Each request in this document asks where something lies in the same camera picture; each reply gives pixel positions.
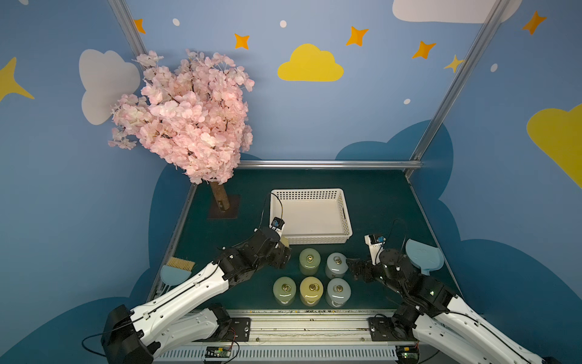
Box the white perforated plastic basket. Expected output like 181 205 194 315
269 188 353 245

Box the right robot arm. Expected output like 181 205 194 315
347 249 558 363

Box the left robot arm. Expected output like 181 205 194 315
100 218 291 363

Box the light blue dustpan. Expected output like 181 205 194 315
405 239 445 276

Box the blue hand brush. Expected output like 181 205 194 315
156 256 196 297

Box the pink cherry blossom tree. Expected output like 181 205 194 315
109 51 255 212

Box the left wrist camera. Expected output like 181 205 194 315
270 217 285 232

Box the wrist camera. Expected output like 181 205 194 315
365 234 386 265
270 217 285 232

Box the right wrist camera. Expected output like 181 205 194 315
365 234 386 265

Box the dark tree base plate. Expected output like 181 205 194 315
208 194 242 220

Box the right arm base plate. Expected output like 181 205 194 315
368 316 417 342

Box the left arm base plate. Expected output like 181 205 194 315
216 317 252 343

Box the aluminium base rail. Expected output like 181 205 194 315
111 308 508 364

